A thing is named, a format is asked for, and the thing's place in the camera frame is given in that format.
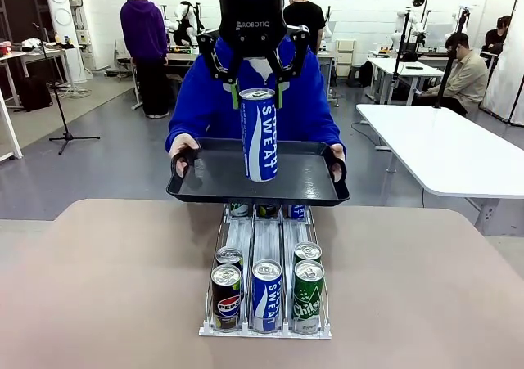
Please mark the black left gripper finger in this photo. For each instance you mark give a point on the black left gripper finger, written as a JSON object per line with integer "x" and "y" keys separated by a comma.
{"x": 219, "y": 64}
{"x": 292, "y": 64}

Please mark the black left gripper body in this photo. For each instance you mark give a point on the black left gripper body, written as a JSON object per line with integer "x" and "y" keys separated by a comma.
{"x": 251, "y": 9}

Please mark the blue Pocari Sweat can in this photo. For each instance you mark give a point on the blue Pocari Sweat can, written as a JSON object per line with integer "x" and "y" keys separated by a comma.
{"x": 298, "y": 212}
{"x": 267, "y": 299}
{"x": 260, "y": 140}

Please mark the black serving tray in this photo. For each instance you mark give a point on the black serving tray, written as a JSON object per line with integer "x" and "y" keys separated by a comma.
{"x": 294, "y": 181}

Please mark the black Pepsi can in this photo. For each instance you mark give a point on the black Pepsi can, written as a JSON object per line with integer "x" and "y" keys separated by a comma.
{"x": 226, "y": 299}
{"x": 229, "y": 255}
{"x": 268, "y": 210}

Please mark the left forearm in blue sleeve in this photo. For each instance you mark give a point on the left forearm in blue sleeve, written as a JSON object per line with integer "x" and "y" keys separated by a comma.
{"x": 333, "y": 133}

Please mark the right forearm in blue sleeve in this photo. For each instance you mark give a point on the right forearm in blue sleeve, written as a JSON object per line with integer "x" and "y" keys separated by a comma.
{"x": 180, "y": 127}

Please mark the person in blue hoodie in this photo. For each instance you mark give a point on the person in blue hoodie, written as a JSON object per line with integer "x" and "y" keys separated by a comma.
{"x": 204, "y": 99}

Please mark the person in black t-shirt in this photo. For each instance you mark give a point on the person in black t-shirt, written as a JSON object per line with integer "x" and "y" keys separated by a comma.
{"x": 305, "y": 17}

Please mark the seated person in beige jacket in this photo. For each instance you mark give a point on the seated person in beige jacket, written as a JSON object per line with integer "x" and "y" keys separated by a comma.
{"x": 466, "y": 78}

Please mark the dark-haired person in black top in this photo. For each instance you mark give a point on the dark-haired person in black top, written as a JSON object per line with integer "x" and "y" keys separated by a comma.
{"x": 497, "y": 37}

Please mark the person's right hand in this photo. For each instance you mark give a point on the person's right hand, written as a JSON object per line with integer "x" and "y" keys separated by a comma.
{"x": 184, "y": 144}

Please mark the person's left hand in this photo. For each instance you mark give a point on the person's left hand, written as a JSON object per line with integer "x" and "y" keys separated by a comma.
{"x": 340, "y": 160}

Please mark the white drawer cabinet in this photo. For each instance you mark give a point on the white drawer cabinet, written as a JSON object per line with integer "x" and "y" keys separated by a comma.
{"x": 346, "y": 52}

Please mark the black backpack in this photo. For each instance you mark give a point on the black backpack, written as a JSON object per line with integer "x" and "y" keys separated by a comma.
{"x": 366, "y": 74}

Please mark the white desk with dark item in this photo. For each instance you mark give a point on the white desk with dark item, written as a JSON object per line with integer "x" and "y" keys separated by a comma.
{"x": 409, "y": 68}

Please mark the green Chilsung can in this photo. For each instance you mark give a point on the green Chilsung can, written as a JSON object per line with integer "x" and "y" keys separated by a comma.
{"x": 307, "y": 250}
{"x": 308, "y": 299}
{"x": 239, "y": 210}

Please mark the black tripod pole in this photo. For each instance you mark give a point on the black tripod pole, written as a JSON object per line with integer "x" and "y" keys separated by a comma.
{"x": 444, "y": 86}

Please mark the white tower air conditioner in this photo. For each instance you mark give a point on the white tower air conditioner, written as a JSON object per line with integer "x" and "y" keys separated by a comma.
{"x": 61, "y": 17}

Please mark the black microphone stand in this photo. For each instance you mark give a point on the black microphone stand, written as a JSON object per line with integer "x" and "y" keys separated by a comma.
{"x": 61, "y": 115}

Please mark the clear acrylic can rack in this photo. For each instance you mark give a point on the clear acrylic can rack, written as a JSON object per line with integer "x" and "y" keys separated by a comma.
{"x": 266, "y": 234}

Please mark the cluttered white desk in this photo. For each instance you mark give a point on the cluttered white desk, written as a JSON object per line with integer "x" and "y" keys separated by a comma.
{"x": 41, "y": 54}

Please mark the large white table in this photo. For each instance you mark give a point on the large white table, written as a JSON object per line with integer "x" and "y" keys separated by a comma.
{"x": 450, "y": 152}

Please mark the black bag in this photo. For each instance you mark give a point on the black bag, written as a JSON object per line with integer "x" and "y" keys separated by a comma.
{"x": 34, "y": 95}

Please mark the white partition panel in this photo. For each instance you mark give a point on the white partition panel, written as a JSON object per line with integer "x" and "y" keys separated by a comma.
{"x": 507, "y": 78}

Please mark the black camera stand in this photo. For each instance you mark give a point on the black camera stand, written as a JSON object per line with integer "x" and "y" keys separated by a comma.
{"x": 396, "y": 74}

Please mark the white table frame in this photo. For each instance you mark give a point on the white table frame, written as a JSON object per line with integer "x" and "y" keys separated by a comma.
{"x": 12, "y": 131}

